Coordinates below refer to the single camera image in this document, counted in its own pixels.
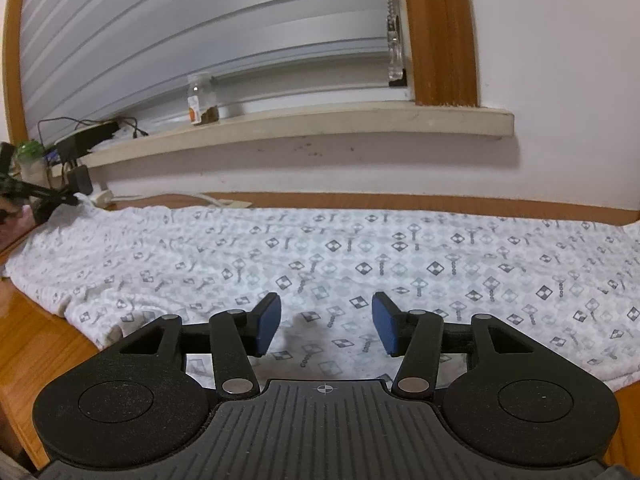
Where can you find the person's left hand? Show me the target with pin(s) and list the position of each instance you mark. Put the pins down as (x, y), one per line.
(15, 225)

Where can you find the white window blind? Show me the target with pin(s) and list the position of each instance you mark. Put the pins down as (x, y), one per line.
(200, 25)

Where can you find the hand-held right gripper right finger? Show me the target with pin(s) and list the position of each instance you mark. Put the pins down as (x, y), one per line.
(384, 325)

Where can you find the white patterned garment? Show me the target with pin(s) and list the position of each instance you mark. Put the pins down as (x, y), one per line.
(350, 245)

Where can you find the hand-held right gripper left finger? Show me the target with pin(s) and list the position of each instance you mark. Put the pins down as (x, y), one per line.
(267, 325)

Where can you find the wooden window frame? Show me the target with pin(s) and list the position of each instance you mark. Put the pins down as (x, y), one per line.
(440, 35)

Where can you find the small potted plant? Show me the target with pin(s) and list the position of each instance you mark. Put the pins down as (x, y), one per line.
(31, 160)

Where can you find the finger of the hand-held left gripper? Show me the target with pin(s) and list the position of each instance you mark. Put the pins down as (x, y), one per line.
(44, 210)
(45, 192)

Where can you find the black electronic device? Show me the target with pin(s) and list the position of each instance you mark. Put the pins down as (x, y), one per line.
(87, 136)

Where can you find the clear bottle with orange label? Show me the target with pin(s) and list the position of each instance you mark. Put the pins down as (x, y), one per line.
(201, 100)

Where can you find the beige socket plate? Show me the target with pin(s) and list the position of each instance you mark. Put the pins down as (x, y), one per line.
(235, 204)

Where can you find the white power strip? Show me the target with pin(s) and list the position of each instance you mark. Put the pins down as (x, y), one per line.
(97, 197)

